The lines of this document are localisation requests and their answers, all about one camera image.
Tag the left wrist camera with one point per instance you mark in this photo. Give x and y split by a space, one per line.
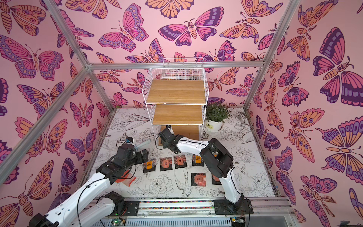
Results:
129 140

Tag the potted green plant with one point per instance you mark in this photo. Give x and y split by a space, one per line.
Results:
216 114

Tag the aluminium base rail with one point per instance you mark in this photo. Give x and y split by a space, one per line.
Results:
195 212

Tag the red tea bag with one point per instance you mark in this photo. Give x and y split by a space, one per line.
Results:
215 180
166 164
198 179
180 161

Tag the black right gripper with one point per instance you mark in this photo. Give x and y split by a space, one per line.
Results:
165 135

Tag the red work glove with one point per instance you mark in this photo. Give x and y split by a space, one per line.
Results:
127 179

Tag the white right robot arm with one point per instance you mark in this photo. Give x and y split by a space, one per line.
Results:
219 162

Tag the white wire three-tier shelf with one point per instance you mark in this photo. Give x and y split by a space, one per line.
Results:
176 97

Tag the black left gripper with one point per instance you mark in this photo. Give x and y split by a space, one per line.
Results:
145 156

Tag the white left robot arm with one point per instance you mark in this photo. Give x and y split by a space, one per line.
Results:
85 190

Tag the orange-label tea bag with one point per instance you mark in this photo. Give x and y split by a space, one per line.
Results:
149 166
197 161

